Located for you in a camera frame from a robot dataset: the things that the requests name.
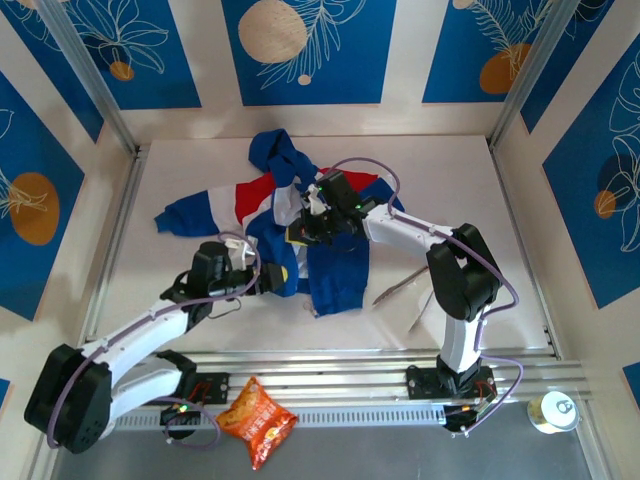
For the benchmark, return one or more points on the blue red white zip jacket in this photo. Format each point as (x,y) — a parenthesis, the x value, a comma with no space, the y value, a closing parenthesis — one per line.
(335,270)

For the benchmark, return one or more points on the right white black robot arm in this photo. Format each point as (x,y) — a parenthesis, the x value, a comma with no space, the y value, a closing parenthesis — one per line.
(462,280)

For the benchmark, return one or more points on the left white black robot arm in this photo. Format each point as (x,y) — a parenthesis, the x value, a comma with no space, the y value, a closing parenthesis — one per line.
(145,322)

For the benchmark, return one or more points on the orange snack bag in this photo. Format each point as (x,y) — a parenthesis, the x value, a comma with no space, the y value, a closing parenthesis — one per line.
(256,419)

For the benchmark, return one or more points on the yellow drink can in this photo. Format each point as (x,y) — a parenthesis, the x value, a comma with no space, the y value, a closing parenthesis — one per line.
(552,412)

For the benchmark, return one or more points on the aluminium mounting rail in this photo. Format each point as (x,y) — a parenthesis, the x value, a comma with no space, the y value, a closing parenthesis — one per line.
(320,372)

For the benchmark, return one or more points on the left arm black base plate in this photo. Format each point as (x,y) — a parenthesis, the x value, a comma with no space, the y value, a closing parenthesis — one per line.
(215,387)

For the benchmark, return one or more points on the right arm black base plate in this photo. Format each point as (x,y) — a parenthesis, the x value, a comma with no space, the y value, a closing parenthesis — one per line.
(422,382)

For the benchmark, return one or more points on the aluminium frame post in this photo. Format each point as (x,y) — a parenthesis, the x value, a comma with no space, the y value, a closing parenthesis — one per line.
(535,75)
(87,75)

